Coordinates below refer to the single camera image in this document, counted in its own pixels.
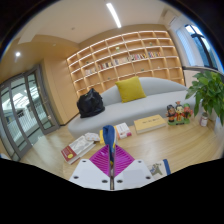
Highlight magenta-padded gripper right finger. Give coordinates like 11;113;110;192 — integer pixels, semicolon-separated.
112;146;155;192

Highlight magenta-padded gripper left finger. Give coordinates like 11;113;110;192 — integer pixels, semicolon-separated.
68;145;113;192

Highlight white towel with animal prints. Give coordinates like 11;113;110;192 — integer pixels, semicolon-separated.
102;124;172;191

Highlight thick red-covered book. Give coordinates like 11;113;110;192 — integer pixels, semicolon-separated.
60;134;97;165

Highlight small patterned pouch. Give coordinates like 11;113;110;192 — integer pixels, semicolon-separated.
83;132;101;143

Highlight yellow and white book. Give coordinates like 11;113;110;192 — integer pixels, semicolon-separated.
99;122;133;145

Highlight flat yellow book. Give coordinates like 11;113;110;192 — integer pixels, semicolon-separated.
133;114;168;135

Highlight grey curved sofa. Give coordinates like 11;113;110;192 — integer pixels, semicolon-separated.
67;77;198;139

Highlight black bag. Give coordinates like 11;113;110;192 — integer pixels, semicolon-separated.
76;87;106;119

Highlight colourful figurine group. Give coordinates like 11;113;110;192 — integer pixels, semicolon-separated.
165;100;194;126

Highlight yellow cushion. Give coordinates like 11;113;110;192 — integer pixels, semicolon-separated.
114;75;148;104

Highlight grey-framed glass doors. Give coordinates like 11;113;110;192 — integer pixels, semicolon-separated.
0;68;61;161

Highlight small white jar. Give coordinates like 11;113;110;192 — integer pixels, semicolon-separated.
199;112;209;128

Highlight green potted plant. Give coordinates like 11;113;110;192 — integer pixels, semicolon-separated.
185;69;224;126

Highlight dark-framed window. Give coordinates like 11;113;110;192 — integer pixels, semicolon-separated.
176;23;221;71

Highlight long ceiling light strip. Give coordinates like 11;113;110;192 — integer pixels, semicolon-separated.
105;2;123;29

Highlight wooden wall shelf unit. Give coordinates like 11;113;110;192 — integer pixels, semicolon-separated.
66;29;186;98

